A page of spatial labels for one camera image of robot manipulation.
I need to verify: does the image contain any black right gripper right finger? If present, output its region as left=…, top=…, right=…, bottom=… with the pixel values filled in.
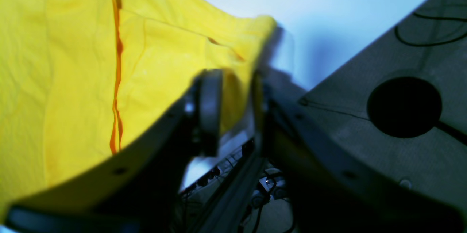
left=252, top=73, right=466, bottom=233

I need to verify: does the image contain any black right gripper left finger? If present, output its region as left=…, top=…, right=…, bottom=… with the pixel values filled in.
left=4, top=69, right=223, bottom=233

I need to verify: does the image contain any orange T-shirt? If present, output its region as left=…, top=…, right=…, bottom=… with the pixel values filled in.
left=0, top=0, right=277, bottom=218

